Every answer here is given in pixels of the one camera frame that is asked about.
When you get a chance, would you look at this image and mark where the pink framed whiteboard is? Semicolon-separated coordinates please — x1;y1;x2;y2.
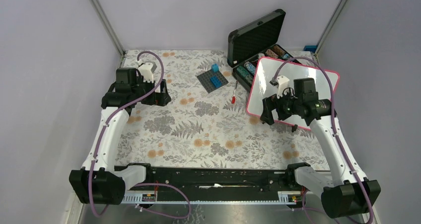
246;57;331;117

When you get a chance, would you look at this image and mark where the blue object behind frame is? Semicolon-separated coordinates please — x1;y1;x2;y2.
303;45;318;53

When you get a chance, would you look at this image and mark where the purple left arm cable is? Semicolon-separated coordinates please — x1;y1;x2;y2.
87;51;192;220

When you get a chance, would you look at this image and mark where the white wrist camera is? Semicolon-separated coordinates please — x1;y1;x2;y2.
270;75;290;98
138;61;157;83

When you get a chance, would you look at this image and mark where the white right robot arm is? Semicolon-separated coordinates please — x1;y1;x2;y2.
260;75;381;224

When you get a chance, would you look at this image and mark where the light blue lego brick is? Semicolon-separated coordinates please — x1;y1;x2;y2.
211;64;219;73

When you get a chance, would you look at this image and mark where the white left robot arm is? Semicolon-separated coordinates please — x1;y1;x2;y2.
69;68;171;205

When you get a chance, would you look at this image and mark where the white cable duct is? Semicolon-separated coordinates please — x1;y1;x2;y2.
121;192;296;205

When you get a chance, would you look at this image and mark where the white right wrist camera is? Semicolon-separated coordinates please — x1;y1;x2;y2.
270;75;290;98

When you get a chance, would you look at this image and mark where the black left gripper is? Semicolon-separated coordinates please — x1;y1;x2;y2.
132;75;170;106

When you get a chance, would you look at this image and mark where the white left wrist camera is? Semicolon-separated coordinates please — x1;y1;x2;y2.
138;61;157;83

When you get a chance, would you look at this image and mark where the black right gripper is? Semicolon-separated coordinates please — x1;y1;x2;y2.
260;87;302;125

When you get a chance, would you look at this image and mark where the black poker chip case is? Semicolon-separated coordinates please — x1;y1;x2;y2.
227;9;293;92

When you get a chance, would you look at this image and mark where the grey lego baseplate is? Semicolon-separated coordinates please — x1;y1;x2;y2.
197;70;228;93

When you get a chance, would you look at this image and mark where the floral tablecloth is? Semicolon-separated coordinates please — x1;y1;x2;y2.
116;50;329;171

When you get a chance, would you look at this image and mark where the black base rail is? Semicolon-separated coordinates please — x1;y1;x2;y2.
126;163;303;201

